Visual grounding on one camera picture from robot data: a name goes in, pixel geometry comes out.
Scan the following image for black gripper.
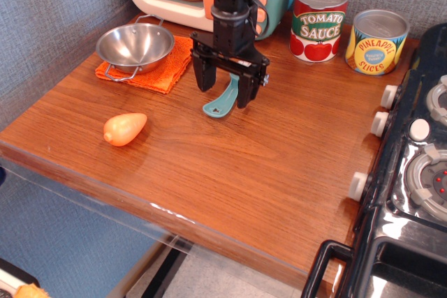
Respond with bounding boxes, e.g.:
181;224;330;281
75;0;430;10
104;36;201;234
190;8;270;109

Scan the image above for blue brush white bristles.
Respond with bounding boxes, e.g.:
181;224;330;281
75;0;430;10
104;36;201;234
203;73;240;119

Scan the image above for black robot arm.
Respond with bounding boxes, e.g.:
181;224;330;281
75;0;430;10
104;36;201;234
190;0;270;108

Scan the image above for orange towel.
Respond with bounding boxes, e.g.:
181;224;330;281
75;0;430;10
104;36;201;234
94;35;195;95

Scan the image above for small steel bowl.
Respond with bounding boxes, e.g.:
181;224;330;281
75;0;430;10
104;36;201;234
96;15;175;82

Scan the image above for tomato sauce can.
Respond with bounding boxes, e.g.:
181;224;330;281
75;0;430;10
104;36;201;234
289;0;349;63

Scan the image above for orange toy carrot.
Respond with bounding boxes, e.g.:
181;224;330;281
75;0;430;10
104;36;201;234
103;113;147;147

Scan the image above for pineapple slices can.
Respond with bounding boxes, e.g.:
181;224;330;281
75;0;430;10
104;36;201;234
345;9;410;76

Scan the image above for clear acrylic table guard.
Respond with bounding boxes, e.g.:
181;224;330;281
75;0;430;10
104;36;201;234
1;159;301;297

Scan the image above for black toy stove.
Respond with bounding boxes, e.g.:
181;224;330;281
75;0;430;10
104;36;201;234
302;24;446;297

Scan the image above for orange fuzzy object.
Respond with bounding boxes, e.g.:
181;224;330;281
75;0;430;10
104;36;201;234
13;283;50;298

